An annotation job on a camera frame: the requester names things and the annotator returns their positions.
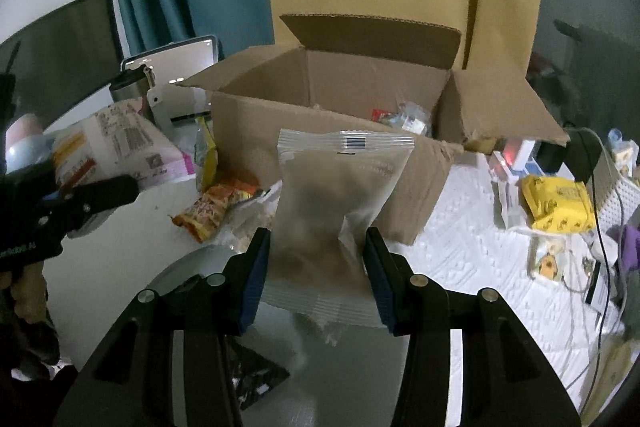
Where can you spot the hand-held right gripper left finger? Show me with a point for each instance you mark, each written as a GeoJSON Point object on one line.
{"type": "Point", "coordinates": [252, 279]}

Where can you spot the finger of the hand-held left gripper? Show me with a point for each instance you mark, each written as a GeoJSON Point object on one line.
{"type": "Point", "coordinates": [105, 197]}

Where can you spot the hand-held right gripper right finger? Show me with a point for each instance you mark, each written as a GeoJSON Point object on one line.
{"type": "Point", "coordinates": [380, 279]}

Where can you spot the white pink snack packet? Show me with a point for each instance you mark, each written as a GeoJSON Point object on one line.
{"type": "Point", "coordinates": [120, 142]}

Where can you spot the cardboard box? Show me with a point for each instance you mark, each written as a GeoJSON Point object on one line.
{"type": "Point", "coordinates": [380, 187]}

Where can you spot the clear brown snack packet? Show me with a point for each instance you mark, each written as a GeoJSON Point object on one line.
{"type": "Point", "coordinates": [330, 187]}

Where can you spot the person's left hand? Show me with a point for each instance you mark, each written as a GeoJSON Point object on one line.
{"type": "Point", "coordinates": [22, 297]}

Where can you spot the orange snack packet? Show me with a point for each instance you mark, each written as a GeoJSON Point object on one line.
{"type": "Point", "coordinates": [215, 204]}

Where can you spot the dark triangular packet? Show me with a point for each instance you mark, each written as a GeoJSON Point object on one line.
{"type": "Point", "coordinates": [255, 374]}

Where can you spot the steel travel tumbler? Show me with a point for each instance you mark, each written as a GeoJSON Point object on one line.
{"type": "Point", "coordinates": [127, 89]}

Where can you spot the tablet with lit screen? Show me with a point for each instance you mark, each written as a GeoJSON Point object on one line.
{"type": "Point", "coordinates": [175, 62]}

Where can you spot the blue white snack packet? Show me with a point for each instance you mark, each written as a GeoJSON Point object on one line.
{"type": "Point", "coordinates": [412, 119]}

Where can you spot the small red snack packet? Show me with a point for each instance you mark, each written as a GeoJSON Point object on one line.
{"type": "Point", "coordinates": [382, 114]}

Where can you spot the small yellow print box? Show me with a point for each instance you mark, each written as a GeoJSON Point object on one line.
{"type": "Point", "coordinates": [549, 263]}

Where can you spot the white box with red light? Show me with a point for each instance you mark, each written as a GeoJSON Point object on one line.
{"type": "Point", "coordinates": [512, 157]}

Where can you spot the yellow tissue pack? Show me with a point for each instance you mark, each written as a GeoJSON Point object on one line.
{"type": "Point", "coordinates": [557, 202]}

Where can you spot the black power adapter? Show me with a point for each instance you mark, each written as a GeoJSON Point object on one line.
{"type": "Point", "coordinates": [567, 152]}

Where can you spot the white storage basket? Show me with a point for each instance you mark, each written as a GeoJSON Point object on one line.
{"type": "Point", "coordinates": [622, 197]}

